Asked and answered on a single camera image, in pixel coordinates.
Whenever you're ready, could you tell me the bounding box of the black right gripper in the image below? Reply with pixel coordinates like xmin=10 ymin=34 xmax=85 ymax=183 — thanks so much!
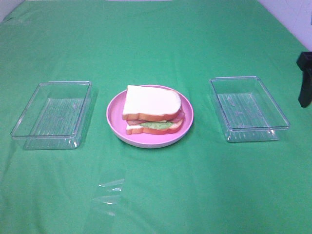
xmin=296 ymin=52 xmax=312 ymax=108

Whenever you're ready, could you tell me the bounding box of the toy bacon strip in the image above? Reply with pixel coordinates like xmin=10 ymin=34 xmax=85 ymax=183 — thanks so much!
xmin=168 ymin=109 xmax=185 ymax=123
xmin=127 ymin=119 xmax=146 ymax=125

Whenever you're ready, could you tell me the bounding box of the toy lettuce leaf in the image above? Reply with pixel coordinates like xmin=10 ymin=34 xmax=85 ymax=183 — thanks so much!
xmin=139 ymin=121 xmax=173 ymax=129

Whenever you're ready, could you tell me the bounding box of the toy bread slice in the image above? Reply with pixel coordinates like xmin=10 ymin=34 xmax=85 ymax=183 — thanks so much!
xmin=126 ymin=119 xmax=184 ymax=135
xmin=122 ymin=85 xmax=181 ymax=121

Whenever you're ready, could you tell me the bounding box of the toy bacon strip front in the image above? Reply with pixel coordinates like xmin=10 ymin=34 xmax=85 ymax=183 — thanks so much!
xmin=127 ymin=119 xmax=146 ymax=125

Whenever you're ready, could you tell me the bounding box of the clear bread container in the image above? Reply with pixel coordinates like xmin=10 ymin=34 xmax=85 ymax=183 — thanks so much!
xmin=209 ymin=76 xmax=290 ymax=143

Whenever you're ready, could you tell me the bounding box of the green tablecloth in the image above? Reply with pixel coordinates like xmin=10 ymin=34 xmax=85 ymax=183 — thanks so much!
xmin=0 ymin=0 xmax=312 ymax=234

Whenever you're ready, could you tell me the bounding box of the pink round plate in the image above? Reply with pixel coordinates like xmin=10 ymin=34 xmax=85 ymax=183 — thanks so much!
xmin=106 ymin=85 xmax=194 ymax=148

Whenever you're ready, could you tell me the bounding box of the clear plastic film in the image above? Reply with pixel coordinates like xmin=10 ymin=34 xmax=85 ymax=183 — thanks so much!
xmin=91 ymin=168 xmax=126 ymax=217

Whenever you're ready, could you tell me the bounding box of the clear fillings container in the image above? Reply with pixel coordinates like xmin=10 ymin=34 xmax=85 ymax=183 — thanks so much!
xmin=10 ymin=81 xmax=93 ymax=150

